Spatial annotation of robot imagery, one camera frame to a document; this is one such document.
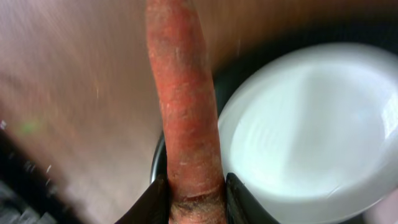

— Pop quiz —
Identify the orange carrot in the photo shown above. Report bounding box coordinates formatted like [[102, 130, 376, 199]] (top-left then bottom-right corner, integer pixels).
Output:
[[146, 0, 226, 223]]

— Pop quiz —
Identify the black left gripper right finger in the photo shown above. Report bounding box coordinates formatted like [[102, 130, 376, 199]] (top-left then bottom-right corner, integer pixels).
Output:
[[226, 172, 279, 224]]

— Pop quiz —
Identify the black rectangular waste tray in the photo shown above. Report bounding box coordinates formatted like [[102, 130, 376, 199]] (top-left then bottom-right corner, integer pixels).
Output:
[[1, 130, 82, 223]]

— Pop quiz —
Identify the white dinner plate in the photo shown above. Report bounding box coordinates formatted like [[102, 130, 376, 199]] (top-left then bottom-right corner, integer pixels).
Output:
[[217, 42, 398, 224]]

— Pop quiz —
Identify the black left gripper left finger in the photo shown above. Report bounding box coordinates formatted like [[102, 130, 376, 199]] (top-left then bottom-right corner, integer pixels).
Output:
[[115, 174, 170, 224]]

